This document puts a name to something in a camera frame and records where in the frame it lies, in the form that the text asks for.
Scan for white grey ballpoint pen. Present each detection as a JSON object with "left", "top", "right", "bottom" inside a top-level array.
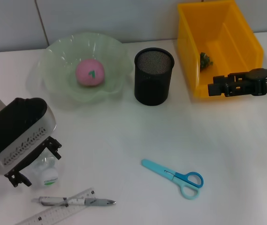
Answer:
[{"left": 31, "top": 196, "right": 117, "bottom": 208}]

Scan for clear green-label water bottle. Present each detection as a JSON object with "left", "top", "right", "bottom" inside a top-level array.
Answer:
[{"left": 28, "top": 150, "right": 60, "bottom": 189}]

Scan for black mesh pen holder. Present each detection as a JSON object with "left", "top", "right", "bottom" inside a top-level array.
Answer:
[{"left": 134, "top": 47, "right": 175, "bottom": 107}]

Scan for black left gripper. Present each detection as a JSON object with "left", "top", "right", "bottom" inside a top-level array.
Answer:
[{"left": 4, "top": 136, "right": 63, "bottom": 188}]

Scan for yellow plastic bin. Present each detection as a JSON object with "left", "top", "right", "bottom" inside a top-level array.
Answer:
[{"left": 176, "top": 0, "right": 265, "bottom": 99}]

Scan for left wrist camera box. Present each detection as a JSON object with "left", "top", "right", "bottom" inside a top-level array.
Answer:
[{"left": 0, "top": 97, "right": 58, "bottom": 175}]

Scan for pink peach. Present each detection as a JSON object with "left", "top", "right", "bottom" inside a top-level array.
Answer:
[{"left": 75, "top": 59, "right": 106, "bottom": 87}]

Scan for green glass fruit plate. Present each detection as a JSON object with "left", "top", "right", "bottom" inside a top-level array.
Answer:
[{"left": 38, "top": 32, "right": 134, "bottom": 104}]

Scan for green plastic wrapper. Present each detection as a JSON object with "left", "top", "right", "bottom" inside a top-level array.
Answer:
[{"left": 199, "top": 52, "right": 214, "bottom": 71}]

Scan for clear plastic ruler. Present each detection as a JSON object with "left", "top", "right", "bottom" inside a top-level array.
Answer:
[{"left": 13, "top": 187, "right": 95, "bottom": 225}]

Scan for blue and teal scissors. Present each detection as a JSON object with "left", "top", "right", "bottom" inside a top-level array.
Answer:
[{"left": 141, "top": 158, "right": 205, "bottom": 201}]

